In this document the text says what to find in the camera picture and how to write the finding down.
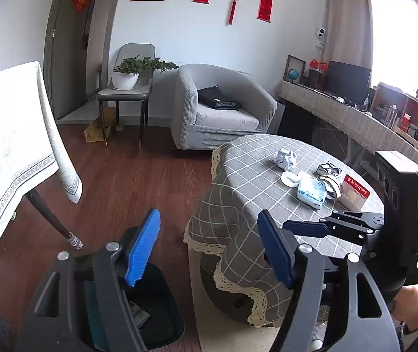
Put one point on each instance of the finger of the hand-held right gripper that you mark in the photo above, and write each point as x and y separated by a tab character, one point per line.
304	228

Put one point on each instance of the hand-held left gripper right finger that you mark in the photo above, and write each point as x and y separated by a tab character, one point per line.
275	249

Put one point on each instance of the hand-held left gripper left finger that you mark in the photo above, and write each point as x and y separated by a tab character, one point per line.
143	249

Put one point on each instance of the blue white tissue packet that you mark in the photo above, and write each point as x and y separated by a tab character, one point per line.
309	190

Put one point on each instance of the dark teal trash bin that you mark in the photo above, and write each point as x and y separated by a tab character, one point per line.
161	300

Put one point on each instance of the red and white box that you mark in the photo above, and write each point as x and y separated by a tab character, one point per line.
353	190

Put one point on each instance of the person's right hand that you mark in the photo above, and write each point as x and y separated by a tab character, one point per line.
416	306

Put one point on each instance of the white tape roll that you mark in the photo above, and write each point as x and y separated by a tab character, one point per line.
333	187

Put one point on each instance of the white round lid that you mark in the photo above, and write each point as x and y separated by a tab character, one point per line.
290	179

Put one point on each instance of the crumpled silver foil wrapper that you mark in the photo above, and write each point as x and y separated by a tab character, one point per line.
328	169

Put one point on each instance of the dark round table base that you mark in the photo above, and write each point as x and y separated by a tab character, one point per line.
227	293

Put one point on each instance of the printed paper scrap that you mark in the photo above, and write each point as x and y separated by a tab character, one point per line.
139	314

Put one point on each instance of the grey checked tablecloth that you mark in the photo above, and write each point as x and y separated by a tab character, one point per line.
245	190

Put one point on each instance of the crumpled white paper ball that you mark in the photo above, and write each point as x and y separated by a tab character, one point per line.
285	158

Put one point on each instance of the wooden desk shelf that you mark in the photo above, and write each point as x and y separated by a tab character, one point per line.
414	117

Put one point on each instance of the dark table leg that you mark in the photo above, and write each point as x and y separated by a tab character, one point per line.
47	212

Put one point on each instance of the beige rug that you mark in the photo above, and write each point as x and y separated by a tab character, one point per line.
216	333

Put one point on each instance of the long desk with beige cloth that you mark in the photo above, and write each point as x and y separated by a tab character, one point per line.
341	113

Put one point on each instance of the flat cardboard box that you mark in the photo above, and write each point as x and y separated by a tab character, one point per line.
95	132

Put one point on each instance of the grey armchair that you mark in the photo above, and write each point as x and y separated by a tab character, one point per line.
223	124

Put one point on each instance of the black monitor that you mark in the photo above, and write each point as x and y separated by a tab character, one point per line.
348	77

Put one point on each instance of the small blue globe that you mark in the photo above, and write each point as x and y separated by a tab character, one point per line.
293	74

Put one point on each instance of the grey chair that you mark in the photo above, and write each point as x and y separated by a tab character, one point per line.
124	94

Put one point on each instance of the black bag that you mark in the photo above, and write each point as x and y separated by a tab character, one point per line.
214	97

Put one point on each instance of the small red flags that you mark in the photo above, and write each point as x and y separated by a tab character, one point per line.
319	64

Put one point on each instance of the window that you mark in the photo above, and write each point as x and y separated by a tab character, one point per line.
396	36

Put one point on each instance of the potted green plant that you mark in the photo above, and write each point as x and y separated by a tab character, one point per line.
124	80

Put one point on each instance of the white patterned tablecloth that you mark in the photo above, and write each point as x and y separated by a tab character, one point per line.
11	135

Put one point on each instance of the beige curtain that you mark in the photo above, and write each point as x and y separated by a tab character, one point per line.
348	25

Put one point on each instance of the grey door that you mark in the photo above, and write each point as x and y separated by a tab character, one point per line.
69	62

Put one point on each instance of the red paper door decoration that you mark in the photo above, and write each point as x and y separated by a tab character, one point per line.
80	0

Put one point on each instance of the wooden picture frame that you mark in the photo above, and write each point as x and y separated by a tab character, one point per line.
297	62

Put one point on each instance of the white security camera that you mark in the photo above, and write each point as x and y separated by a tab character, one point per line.
320	36

